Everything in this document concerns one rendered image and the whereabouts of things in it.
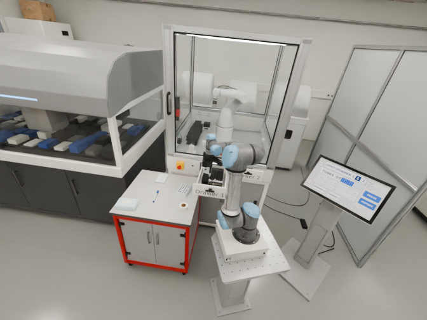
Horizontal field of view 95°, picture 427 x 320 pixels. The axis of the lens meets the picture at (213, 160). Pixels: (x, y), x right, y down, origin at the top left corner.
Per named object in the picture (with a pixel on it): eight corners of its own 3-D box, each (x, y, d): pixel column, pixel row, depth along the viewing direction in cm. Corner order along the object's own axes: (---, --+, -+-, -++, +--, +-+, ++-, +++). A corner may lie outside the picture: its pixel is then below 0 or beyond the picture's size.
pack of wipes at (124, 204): (138, 202, 157) (138, 198, 155) (134, 211, 149) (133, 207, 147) (120, 200, 157) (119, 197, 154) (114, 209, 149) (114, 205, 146)
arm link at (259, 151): (274, 143, 102) (236, 138, 148) (255, 144, 98) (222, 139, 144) (274, 165, 104) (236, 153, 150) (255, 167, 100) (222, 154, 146)
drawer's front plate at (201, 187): (227, 199, 161) (228, 188, 155) (192, 194, 163) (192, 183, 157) (227, 197, 163) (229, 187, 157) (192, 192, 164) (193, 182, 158)
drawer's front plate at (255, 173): (261, 181, 187) (264, 172, 181) (231, 177, 188) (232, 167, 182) (261, 180, 188) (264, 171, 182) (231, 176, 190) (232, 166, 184)
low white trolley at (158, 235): (188, 280, 182) (190, 225, 143) (124, 268, 186) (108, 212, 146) (199, 229, 232) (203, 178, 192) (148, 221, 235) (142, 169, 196)
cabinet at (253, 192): (255, 237, 230) (271, 183, 188) (169, 223, 235) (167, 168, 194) (251, 186, 311) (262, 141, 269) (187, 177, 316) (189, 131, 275)
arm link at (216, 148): (227, 146, 135) (222, 139, 144) (212, 146, 132) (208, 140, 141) (226, 155, 139) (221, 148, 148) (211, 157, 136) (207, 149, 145)
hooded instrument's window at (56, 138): (118, 167, 170) (108, 117, 147) (-69, 140, 180) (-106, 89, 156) (162, 122, 268) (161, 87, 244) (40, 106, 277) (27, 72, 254)
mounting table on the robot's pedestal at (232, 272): (286, 279, 127) (291, 269, 121) (220, 293, 117) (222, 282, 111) (257, 224, 164) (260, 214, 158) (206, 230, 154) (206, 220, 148)
